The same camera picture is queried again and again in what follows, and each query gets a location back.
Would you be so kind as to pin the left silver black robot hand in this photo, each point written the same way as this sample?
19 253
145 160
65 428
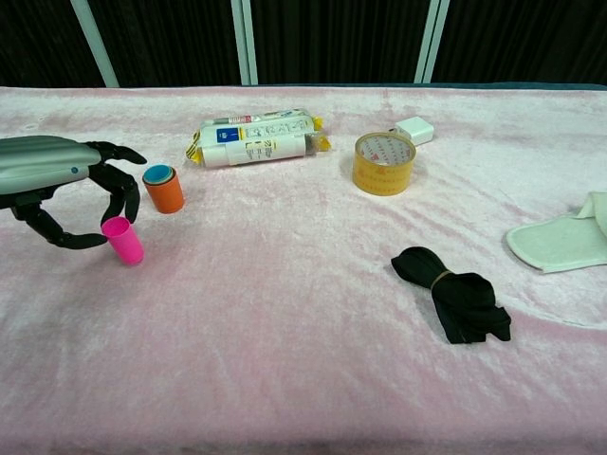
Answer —
38 163

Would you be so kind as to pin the light blue plastic cup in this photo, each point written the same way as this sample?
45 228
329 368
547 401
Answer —
156 174

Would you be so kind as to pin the pink plastic cup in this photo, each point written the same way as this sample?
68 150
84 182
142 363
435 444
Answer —
125 244

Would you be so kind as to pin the orange plastic cup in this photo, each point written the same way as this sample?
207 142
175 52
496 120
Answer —
165 196

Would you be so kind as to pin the white yellow snack package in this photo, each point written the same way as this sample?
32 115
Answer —
256 140

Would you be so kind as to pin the black pleated curtain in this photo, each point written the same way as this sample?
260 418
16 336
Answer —
336 38

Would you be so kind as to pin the pink velvet table cloth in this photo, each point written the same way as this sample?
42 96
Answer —
303 369

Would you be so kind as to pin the yellow packing tape roll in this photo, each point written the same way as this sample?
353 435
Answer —
379 177

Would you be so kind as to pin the white charger plug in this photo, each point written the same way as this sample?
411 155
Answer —
417 130

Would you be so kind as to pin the yellow rubber band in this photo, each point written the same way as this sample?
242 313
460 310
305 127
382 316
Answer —
440 279

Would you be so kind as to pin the white fabric slipper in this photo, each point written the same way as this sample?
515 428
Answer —
555 244

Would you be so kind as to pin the white slanted frame post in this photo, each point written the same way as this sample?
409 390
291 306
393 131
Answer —
97 52
430 42

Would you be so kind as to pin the white double frame post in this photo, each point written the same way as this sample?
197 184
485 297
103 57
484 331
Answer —
246 42

